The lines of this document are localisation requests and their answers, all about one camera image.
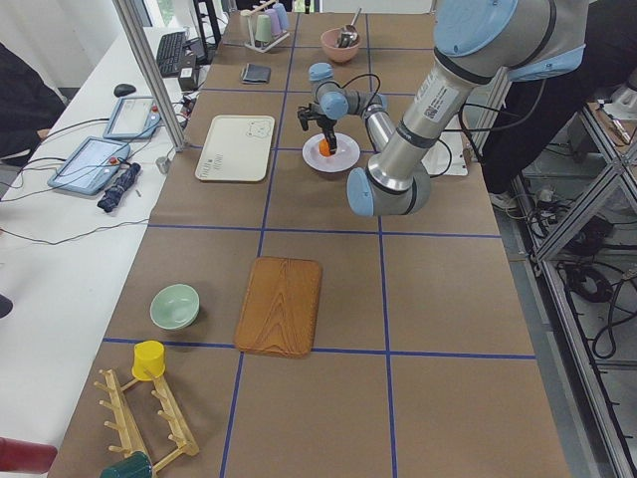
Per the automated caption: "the brown wooden tray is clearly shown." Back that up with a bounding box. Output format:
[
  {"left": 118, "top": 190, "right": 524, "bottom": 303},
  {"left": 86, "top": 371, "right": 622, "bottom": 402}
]
[{"left": 234, "top": 257, "right": 322, "bottom": 359}]

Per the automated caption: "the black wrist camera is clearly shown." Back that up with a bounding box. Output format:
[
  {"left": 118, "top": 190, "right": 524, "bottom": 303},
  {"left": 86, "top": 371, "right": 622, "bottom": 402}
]
[{"left": 297, "top": 104, "right": 323, "bottom": 131}]

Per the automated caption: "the light green cup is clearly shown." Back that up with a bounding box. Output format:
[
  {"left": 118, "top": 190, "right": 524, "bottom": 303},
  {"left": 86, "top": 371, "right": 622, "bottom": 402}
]
[{"left": 255, "top": 14, "right": 273, "bottom": 45}]

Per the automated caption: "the aluminium frame post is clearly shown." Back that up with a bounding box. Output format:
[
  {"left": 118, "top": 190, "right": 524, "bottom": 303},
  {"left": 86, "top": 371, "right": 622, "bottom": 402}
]
[{"left": 112, "top": 0, "right": 186, "bottom": 152}]

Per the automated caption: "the orange fruit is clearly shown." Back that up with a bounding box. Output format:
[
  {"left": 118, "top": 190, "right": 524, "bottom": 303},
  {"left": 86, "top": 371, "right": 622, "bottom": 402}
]
[{"left": 318, "top": 139, "right": 334, "bottom": 157}]

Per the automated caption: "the metal scoop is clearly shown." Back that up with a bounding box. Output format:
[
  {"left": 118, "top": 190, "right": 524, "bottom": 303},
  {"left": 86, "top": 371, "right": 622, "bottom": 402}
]
[{"left": 336, "top": 7, "right": 362, "bottom": 49}]

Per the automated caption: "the folded navy umbrella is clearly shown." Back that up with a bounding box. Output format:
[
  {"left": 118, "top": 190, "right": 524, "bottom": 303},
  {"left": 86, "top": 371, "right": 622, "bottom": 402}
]
[{"left": 98, "top": 162, "right": 141, "bottom": 213}]

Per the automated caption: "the lower teach pendant tablet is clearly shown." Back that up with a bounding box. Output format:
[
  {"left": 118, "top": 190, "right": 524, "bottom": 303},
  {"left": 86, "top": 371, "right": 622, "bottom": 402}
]
[{"left": 47, "top": 136, "right": 130, "bottom": 196}]

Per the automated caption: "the green ceramic bowl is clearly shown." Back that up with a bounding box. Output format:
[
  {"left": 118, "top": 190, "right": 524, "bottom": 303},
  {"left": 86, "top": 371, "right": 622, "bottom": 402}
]
[{"left": 149, "top": 284, "right": 200, "bottom": 331}]

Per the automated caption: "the upper teach pendant tablet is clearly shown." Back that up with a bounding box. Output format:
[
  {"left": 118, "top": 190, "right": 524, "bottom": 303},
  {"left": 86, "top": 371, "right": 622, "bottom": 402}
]
[{"left": 104, "top": 96, "right": 161, "bottom": 140}]

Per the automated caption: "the black box device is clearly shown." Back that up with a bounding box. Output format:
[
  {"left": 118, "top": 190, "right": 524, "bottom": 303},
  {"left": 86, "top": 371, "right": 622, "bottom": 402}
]
[{"left": 178, "top": 67, "right": 199, "bottom": 92}]

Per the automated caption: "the yellow plastic cup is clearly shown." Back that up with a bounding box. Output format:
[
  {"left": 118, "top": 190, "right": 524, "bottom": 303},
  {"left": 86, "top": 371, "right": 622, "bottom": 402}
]
[{"left": 131, "top": 341, "right": 166, "bottom": 381}]

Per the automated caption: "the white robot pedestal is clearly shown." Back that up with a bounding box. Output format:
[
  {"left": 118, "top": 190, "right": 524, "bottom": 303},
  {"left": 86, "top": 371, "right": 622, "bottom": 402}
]
[{"left": 422, "top": 132, "right": 469, "bottom": 176}]

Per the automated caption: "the white cup holder rack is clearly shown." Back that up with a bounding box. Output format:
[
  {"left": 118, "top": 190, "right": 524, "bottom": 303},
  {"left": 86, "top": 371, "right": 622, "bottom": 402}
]
[{"left": 239, "top": 0, "right": 291, "bottom": 53}]

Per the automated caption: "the purple cup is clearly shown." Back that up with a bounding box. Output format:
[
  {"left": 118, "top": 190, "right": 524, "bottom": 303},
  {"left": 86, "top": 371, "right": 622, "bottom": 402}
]
[{"left": 265, "top": 3, "right": 290, "bottom": 36}]

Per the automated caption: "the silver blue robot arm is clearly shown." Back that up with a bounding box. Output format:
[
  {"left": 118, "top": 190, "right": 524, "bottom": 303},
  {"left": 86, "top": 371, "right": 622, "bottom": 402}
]
[{"left": 298, "top": 1, "right": 588, "bottom": 216}]

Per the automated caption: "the red cylinder object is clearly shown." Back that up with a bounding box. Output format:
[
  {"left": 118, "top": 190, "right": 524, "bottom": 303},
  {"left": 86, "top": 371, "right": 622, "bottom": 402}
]
[{"left": 1, "top": 437, "right": 58, "bottom": 474}]

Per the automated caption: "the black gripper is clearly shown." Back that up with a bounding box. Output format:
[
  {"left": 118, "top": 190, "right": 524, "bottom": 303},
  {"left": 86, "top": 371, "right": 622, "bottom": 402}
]
[{"left": 318, "top": 116, "right": 337, "bottom": 153}]

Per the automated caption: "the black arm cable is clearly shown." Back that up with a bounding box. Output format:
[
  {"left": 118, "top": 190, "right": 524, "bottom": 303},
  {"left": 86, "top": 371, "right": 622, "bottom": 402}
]
[{"left": 342, "top": 73, "right": 382, "bottom": 108}]

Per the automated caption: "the white round plate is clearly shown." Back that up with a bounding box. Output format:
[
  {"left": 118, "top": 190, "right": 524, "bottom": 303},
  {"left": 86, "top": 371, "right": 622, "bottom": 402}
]
[{"left": 302, "top": 132, "right": 360, "bottom": 173}]

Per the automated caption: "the wooden cup rack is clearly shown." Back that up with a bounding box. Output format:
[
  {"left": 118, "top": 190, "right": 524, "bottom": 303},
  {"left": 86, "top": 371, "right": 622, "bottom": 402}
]
[{"left": 94, "top": 368, "right": 200, "bottom": 477}]

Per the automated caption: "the teach pendant tablet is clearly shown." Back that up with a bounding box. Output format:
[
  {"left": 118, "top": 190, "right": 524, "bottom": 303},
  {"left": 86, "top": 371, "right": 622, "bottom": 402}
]
[
  {"left": 104, "top": 96, "right": 161, "bottom": 140},
  {"left": 47, "top": 136, "right": 130, "bottom": 196}
]

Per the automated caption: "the person in black clothes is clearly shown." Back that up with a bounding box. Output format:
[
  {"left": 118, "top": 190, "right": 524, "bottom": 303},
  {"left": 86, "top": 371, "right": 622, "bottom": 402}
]
[{"left": 1, "top": 44, "right": 66, "bottom": 167}]

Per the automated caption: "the dark folded cloth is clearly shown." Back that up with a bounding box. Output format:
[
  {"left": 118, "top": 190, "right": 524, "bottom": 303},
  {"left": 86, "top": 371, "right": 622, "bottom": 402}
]
[{"left": 241, "top": 63, "right": 272, "bottom": 85}]

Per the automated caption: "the pink bowl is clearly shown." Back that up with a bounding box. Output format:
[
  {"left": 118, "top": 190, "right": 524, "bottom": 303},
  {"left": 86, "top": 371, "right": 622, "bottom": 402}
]
[{"left": 319, "top": 28, "right": 361, "bottom": 64}]

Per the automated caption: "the cream rectangular tray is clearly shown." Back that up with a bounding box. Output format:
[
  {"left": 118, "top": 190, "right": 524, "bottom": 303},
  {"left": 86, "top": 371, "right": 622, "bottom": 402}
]
[{"left": 194, "top": 115, "right": 276, "bottom": 182}]

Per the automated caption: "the black computer mouse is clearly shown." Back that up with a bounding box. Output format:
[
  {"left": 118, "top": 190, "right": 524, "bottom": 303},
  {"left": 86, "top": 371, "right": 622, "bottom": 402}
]
[{"left": 113, "top": 84, "right": 136, "bottom": 98}]

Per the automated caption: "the dark green cup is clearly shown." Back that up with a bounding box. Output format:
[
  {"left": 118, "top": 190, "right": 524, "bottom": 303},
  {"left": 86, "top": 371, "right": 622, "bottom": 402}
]
[{"left": 100, "top": 451, "right": 153, "bottom": 478}]

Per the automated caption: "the black keyboard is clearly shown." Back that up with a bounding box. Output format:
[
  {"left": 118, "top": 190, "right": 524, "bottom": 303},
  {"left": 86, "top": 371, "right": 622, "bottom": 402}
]
[{"left": 155, "top": 31, "right": 186, "bottom": 78}]

